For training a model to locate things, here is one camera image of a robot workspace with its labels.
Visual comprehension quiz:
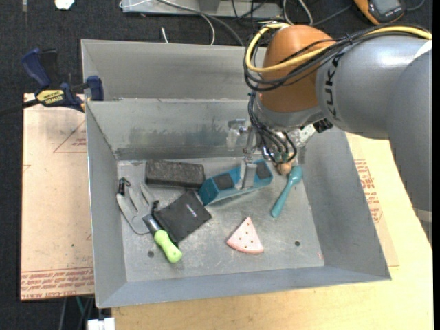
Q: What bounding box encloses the black cloth pouch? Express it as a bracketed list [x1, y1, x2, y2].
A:
[152, 190, 213, 244]

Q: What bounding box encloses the black cylinder on white bracket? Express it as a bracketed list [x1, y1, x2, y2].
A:
[298, 117, 333, 148]

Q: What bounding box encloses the brown cardboard board, red print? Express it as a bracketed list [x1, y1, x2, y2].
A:
[20, 93, 400, 302]

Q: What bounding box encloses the dark flat block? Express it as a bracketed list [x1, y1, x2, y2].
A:
[144, 159, 206, 190]

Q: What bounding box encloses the grey metal bin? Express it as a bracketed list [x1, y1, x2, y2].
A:
[80, 38, 392, 309]

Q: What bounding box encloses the pink toy watermelon slice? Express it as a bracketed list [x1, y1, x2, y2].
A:
[225, 217, 265, 255]

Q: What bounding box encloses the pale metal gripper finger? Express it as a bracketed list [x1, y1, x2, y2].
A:
[247, 157, 257, 189]
[241, 156, 250, 190]

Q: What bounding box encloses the teal plastic spoon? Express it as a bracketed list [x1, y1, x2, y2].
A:
[270, 165, 304, 219]

